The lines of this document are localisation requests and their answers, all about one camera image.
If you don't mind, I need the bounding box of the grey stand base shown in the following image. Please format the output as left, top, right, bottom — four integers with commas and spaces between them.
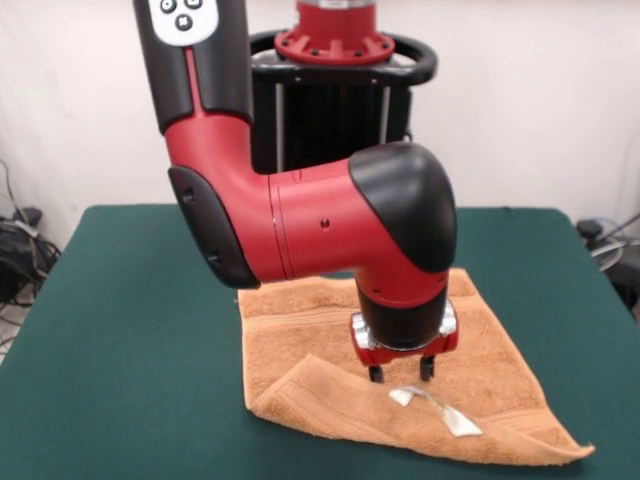
591, 238, 626, 271

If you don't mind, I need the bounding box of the orange terry towel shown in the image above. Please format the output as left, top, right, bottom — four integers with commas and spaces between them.
237, 268, 596, 467

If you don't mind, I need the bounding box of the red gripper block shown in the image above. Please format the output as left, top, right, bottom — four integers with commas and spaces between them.
350, 299, 460, 384

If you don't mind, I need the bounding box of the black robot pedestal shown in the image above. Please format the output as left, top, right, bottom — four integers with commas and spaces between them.
248, 29, 439, 176

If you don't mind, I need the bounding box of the dark green table cloth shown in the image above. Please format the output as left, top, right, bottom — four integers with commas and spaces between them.
0, 203, 640, 480

